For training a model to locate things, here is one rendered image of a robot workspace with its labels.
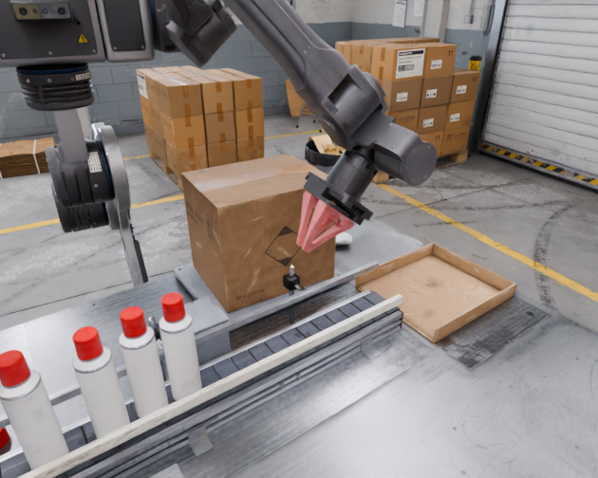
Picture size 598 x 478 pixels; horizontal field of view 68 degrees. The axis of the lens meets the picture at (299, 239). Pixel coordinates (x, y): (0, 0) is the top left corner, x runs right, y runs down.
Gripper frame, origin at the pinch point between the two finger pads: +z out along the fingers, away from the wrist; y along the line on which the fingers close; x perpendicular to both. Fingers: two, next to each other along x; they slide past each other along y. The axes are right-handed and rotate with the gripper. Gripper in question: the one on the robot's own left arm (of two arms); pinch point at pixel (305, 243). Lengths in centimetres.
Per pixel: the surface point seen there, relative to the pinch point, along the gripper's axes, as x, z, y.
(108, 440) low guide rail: -8.3, 40.4, -2.5
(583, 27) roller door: 285, -242, -184
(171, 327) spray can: -6.9, 22.5, -7.1
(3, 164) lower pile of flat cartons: 15, 131, -430
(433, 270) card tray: 63, -7, -21
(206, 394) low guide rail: 4.0, 30.7, -3.9
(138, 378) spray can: -7.6, 31.6, -6.0
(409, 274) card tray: 58, -3, -23
